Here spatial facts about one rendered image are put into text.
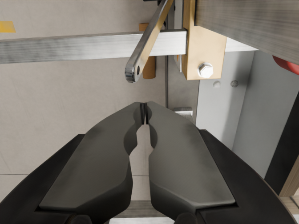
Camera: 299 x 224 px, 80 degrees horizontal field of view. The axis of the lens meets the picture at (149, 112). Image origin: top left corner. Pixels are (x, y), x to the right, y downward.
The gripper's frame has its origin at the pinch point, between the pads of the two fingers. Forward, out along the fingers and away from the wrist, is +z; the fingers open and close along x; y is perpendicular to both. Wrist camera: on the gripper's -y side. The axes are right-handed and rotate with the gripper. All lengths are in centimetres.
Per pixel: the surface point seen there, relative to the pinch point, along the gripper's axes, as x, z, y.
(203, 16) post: 6.0, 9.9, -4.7
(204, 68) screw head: 7.4, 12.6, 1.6
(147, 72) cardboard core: -3, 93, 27
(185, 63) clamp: 5.3, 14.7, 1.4
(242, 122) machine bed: 28, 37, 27
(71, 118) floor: -62, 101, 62
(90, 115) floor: -48, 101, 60
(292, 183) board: 26.1, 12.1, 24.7
